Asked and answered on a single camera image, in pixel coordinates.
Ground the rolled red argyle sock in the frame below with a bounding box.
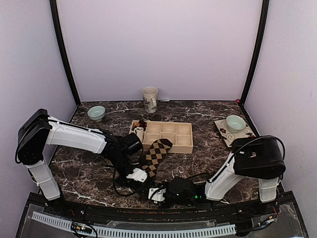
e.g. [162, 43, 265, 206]
[138, 120, 147, 128]

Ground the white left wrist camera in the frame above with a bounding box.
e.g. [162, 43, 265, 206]
[126, 168, 148, 183]

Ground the black right corner post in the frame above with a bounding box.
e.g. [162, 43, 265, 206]
[240, 0, 269, 108]

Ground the white slotted cable duct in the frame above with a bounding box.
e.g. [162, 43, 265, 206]
[31, 211, 236, 238]

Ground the coral pattern ceramic mug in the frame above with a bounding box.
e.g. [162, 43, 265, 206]
[142, 86, 159, 114]

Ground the floral square plate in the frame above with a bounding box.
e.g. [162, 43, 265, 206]
[213, 119, 256, 148]

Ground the wooden compartment tray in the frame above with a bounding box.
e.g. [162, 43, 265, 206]
[142, 121, 193, 154]

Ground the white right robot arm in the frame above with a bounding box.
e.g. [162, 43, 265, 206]
[155, 135, 286, 215]

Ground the rolled white ribbed sock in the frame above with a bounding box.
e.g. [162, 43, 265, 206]
[134, 127, 144, 142]

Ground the teal striped ceramic bowl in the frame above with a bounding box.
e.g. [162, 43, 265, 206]
[87, 106, 106, 121]

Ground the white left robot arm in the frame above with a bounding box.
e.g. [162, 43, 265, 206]
[15, 109, 152, 216]

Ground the black corner post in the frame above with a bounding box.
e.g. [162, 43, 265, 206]
[49, 0, 81, 107]
[240, 0, 269, 108]

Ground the black left corner post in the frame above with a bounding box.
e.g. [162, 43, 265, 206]
[49, 0, 81, 107]

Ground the green circuit board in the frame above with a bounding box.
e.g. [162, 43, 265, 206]
[71, 222, 93, 234]

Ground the pale green bowl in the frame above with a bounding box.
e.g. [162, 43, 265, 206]
[225, 115, 247, 133]

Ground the black front table rail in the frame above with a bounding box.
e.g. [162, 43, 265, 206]
[27, 192, 295, 224]

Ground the brown yellow argyle sock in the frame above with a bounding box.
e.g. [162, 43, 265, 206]
[138, 138, 173, 178]

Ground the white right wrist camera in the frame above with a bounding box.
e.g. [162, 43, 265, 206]
[148, 188, 166, 204]

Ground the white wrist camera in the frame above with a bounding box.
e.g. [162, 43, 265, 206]
[148, 188, 166, 204]
[126, 168, 148, 183]

